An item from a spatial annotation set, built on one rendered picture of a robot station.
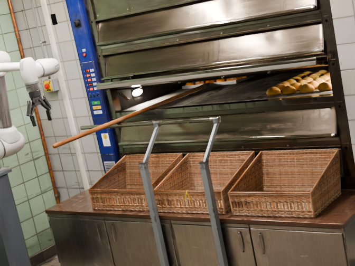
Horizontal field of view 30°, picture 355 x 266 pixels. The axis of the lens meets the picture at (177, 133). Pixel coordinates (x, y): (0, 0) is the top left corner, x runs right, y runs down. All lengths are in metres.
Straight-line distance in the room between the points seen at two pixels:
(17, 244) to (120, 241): 0.75
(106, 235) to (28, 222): 1.09
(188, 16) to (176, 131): 0.85
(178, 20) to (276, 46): 0.75
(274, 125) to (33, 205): 2.34
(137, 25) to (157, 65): 0.33
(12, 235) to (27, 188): 0.88
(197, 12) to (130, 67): 0.73
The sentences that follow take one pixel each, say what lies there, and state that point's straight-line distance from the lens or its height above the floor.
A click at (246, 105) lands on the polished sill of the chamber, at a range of 4.41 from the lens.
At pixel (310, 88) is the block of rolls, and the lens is 4.35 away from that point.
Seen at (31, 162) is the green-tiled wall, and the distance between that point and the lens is 5.72.
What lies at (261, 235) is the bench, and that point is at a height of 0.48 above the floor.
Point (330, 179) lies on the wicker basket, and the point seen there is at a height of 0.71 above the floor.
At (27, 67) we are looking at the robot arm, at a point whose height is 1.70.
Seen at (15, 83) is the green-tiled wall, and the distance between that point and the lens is 5.66.
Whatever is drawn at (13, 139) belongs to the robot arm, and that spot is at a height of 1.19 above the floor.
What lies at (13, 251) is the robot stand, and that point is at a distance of 4.91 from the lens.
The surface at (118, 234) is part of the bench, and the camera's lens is 4.72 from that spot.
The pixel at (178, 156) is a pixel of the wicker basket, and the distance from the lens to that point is 4.75.
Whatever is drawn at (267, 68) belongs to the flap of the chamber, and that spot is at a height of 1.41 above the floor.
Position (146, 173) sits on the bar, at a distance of 4.28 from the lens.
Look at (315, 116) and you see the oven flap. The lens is 4.21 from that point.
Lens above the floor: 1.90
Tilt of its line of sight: 11 degrees down
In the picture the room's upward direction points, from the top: 12 degrees counter-clockwise
